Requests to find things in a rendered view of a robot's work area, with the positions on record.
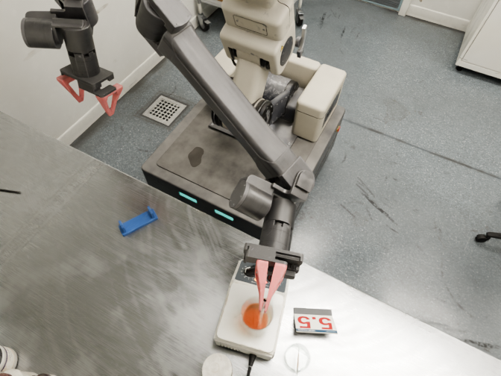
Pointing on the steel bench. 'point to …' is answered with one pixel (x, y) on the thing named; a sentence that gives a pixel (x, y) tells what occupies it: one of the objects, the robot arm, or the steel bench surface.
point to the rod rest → (137, 221)
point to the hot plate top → (233, 335)
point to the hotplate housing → (244, 346)
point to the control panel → (255, 277)
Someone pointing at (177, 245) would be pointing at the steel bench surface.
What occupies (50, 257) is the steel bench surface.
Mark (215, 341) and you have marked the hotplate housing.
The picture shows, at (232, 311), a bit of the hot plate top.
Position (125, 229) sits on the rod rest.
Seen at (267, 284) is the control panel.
